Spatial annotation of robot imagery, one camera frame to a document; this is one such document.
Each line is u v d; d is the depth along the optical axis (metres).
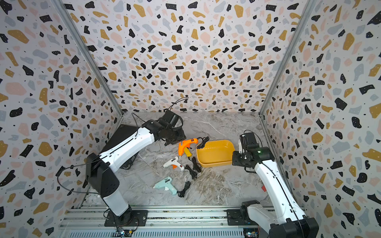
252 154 0.52
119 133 1.03
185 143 0.80
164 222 0.73
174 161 0.92
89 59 0.88
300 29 0.78
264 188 0.84
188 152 0.97
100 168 0.43
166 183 0.84
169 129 0.68
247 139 0.59
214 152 1.03
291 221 0.38
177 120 0.67
